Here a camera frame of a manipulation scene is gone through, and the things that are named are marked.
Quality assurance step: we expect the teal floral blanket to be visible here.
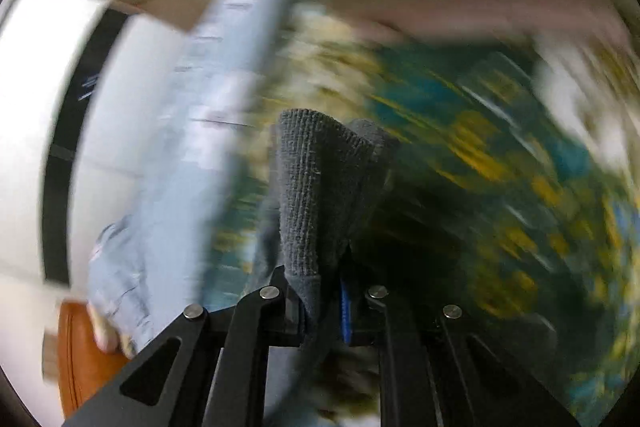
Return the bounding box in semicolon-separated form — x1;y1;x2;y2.
203;4;639;426

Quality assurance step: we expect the orange wooden bed frame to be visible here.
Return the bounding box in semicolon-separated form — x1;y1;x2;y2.
58;300;128;418

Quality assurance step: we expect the white wardrobe with black stripe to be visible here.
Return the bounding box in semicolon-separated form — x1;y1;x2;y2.
1;0;186;291

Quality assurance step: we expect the grey sweatshirt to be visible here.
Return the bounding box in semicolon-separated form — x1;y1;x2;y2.
247;108;398;350

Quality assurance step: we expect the light blue floral duvet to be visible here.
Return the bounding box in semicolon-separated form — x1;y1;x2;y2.
87;0;290;357

